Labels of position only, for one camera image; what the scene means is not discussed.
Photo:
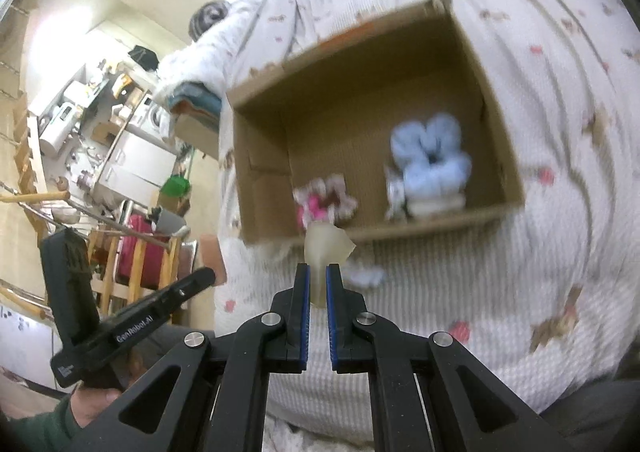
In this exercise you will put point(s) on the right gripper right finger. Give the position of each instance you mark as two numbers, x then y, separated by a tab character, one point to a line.
427	393

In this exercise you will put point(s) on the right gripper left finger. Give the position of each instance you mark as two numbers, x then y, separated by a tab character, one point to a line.
209	394

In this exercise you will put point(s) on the cream cardboard tag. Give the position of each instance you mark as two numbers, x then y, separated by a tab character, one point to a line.
324	244

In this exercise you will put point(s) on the beige crochet scrunchie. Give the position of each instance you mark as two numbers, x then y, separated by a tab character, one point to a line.
344	205

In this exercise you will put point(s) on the light blue fluffy scrunchie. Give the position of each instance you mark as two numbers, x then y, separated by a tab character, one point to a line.
434	167

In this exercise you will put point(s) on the clear plastic wrapper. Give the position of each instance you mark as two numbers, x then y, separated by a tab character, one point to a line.
396	197

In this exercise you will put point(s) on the person's left hand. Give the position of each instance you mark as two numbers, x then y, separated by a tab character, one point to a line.
87	403

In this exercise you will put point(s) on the wooden chair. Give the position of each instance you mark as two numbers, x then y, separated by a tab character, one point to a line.
117	262

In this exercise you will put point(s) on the patterned white bed quilt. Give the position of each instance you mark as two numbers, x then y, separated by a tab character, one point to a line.
546	296

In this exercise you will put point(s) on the white kitchen cabinet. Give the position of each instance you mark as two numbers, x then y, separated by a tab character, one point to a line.
134	170

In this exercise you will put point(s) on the white washing machine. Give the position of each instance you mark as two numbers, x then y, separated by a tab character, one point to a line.
145	120

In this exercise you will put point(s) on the small cardboard box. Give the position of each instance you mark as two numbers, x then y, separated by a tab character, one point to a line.
201	137

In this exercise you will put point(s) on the folded teal orange blankets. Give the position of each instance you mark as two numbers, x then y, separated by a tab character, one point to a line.
195	100

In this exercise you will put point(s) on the black hanging garment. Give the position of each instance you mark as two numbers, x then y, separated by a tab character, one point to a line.
144	57

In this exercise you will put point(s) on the open cardboard box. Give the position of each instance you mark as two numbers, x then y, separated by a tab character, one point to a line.
331	110

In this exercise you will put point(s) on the grey striped pillow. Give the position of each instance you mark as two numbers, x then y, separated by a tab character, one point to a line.
206	17

